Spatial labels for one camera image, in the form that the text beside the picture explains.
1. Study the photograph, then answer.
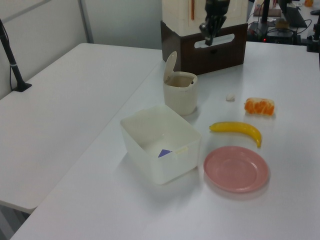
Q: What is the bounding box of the black keyboard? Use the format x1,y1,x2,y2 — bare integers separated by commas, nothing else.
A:
284,5,308,28

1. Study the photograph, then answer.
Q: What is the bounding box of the black monitor stand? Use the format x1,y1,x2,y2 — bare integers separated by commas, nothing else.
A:
249,0,296,44

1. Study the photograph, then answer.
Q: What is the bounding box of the beige trash can lid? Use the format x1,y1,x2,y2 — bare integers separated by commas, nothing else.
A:
163,50,178,84

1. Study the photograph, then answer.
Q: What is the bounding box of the black clamped stand pole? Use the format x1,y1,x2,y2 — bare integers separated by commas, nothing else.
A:
0,18,33,93

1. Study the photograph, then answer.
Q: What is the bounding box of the white plastic storage box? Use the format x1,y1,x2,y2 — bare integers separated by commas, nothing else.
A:
119,104,203,186

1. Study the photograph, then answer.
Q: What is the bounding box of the yellow banana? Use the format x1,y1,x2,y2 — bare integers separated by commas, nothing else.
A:
209,121,263,149

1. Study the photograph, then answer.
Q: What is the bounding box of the peeled orange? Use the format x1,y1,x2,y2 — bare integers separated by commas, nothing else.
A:
243,97,276,118

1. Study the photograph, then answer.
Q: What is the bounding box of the cream cabinet box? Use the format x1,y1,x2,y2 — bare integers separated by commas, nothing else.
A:
161,0,248,36

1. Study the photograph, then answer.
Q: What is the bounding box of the purple card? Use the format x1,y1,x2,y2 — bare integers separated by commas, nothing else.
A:
157,148,174,159

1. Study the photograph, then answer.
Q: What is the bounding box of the pink round plate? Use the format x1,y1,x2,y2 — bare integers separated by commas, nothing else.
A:
202,145,270,194

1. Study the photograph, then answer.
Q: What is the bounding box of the grey partition post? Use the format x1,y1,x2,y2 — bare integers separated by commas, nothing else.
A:
78,0,95,44

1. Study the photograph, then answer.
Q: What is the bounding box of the beige small trash can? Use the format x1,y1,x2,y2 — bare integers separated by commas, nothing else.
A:
163,71,199,117

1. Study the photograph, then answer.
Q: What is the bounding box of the black clamp device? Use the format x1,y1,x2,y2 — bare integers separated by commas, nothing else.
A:
305,21,320,53

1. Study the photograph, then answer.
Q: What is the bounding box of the brown drawer box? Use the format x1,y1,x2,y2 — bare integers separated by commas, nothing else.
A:
160,19,248,76

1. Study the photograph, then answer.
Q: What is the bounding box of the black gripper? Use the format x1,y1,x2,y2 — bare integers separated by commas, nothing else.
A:
198,0,231,47

